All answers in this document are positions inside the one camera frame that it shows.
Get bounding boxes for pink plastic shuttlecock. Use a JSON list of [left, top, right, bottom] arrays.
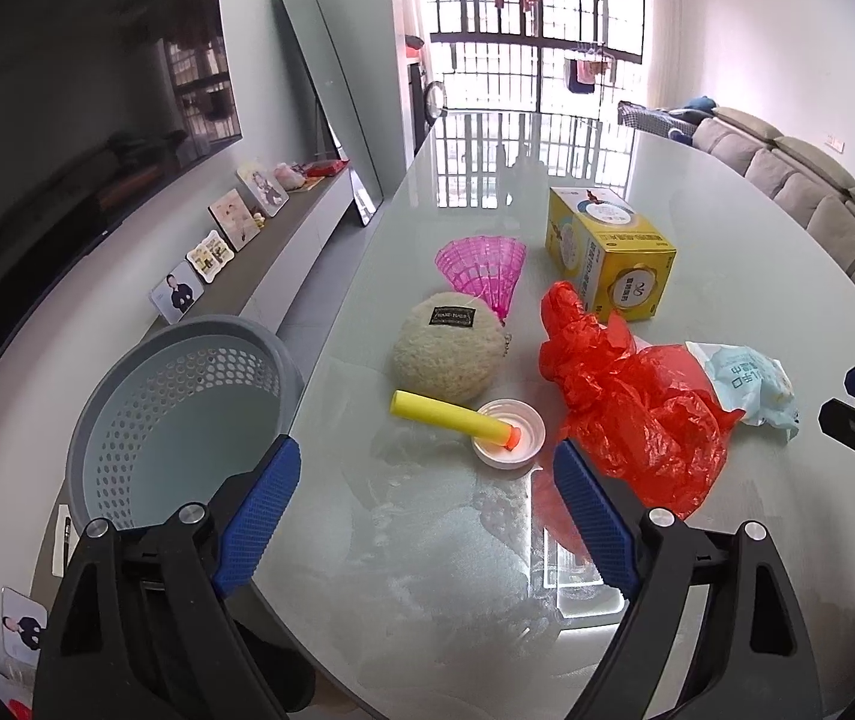
[[434, 236, 528, 325]]

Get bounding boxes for white notepad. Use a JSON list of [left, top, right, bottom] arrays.
[[54, 504, 73, 580]]

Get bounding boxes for wavy edged photo frame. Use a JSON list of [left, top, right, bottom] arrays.
[[185, 231, 237, 284]]

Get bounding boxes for chequered blanket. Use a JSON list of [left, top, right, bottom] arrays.
[[617, 100, 698, 147]]

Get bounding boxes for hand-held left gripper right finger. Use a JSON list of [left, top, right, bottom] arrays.
[[551, 439, 826, 720]]

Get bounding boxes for red plastic bag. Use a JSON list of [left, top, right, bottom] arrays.
[[538, 281, 742, 518]]

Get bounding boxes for beige round fuzzy pouch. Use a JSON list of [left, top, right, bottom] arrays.
[[392, 292, 511, 402]]

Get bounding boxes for yellow cardboard box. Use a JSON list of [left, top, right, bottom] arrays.
[[545, 186, 677, 323]]

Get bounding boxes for clothes on drying rack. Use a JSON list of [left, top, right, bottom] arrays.
[[562, 45, 619, 95]]

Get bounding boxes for yellow foam dart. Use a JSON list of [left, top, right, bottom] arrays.
[[389, 388, 522, 452]]

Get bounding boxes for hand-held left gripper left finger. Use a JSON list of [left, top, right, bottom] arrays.
[[35, 435, 302, 720]]

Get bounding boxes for wooden top television cabinet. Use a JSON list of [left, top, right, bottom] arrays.
[[26, 165, 359, 616]]

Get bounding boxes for grey perforated plastic basket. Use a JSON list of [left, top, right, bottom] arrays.
[[65, 315, 307, 541]]

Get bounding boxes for photo frame with suited man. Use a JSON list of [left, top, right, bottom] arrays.
[[149, 264, 202, 325]]

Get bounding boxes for white blue wet wipes packet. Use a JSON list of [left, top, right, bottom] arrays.
[[686, 341, 801, 443]]

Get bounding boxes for black framed standing mirror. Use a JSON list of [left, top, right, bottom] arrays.
[[275, 0, 383, 227]]

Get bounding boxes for white round plastic lid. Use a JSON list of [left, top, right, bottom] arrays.
[[470, 399, 547, 471]]

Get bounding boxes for rounded photo frame with man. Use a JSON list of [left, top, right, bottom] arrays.
[[1, 586, 48, 667]]

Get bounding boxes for grey sofa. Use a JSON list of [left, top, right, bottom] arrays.
[[689, 106, 855, 338]]

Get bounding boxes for pale portrait photo frame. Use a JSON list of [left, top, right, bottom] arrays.
[[236, 160, 289, 217]]

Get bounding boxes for white washing machine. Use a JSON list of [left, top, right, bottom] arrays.
[[403, 36, 447, 158]]

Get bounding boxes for black wall television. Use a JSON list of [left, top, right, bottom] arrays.
[[0, 0, 242, 451]]

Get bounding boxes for child photo frame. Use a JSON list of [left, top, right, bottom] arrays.
[[208, 189, 262, 252]]

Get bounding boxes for black window grille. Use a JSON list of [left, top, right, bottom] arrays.
[[427, 0, 649, 117]]

